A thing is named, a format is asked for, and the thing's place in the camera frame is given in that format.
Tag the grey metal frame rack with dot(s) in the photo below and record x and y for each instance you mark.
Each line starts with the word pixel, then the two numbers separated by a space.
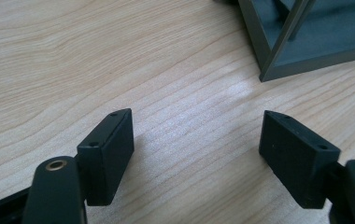
pixel 303 37

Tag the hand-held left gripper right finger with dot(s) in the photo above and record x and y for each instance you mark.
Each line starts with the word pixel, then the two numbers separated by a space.
pixel 294 161

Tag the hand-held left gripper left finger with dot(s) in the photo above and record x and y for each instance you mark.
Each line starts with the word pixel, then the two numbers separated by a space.
pixel 105 161

